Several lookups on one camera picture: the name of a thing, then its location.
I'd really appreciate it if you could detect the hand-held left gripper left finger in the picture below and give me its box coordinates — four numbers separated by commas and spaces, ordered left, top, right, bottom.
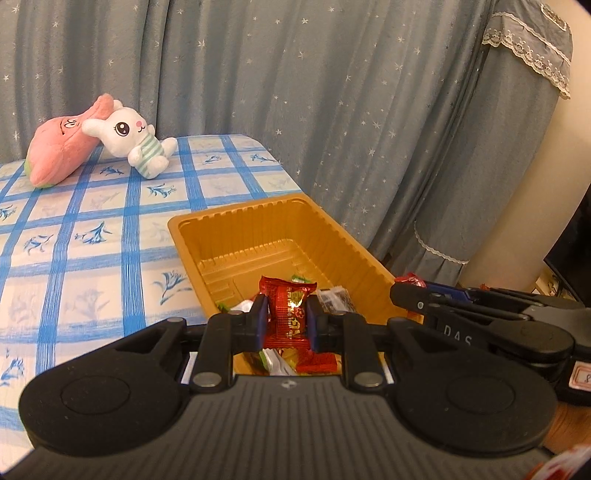
83, 293, 271, 393

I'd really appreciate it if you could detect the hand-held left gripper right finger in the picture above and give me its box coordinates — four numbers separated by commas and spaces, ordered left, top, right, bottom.
306, 294, 491, 393

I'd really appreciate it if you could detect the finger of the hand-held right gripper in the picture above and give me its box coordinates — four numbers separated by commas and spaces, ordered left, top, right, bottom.
390, 281, 528, 325
418, 281, 585, 312

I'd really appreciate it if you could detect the dark clear-wrapped snack packet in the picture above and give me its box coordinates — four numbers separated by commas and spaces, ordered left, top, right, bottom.
318, 286, 356, 315

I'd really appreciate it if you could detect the orange plastic tray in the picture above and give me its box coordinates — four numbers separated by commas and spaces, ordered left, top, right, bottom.
167, 194, 423, 377

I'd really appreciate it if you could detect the black screen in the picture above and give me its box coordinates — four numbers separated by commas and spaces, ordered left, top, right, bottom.
542, 185, 591, 305

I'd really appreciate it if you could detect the red white printed clothing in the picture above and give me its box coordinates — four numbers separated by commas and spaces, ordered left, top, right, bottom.
526, 444, 591, 480

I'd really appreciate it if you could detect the grey curtain with lace trim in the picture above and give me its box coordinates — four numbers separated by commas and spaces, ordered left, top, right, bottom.
383, 0, 574, 287

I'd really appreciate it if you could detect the blue checked tablecloth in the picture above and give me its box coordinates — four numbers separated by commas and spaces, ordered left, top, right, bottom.
0, 134, 305, 416

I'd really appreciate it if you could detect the grey star-print curtain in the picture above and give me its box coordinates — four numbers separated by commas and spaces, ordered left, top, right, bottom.
0, 0, 490, 259

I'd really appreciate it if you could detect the white rabbit plush toy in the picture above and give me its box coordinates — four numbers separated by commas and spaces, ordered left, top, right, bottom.
82, 99, 177, 180

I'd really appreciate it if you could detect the pink plush toy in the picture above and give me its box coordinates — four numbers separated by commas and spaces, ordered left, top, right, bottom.
25, 93, 116, 189

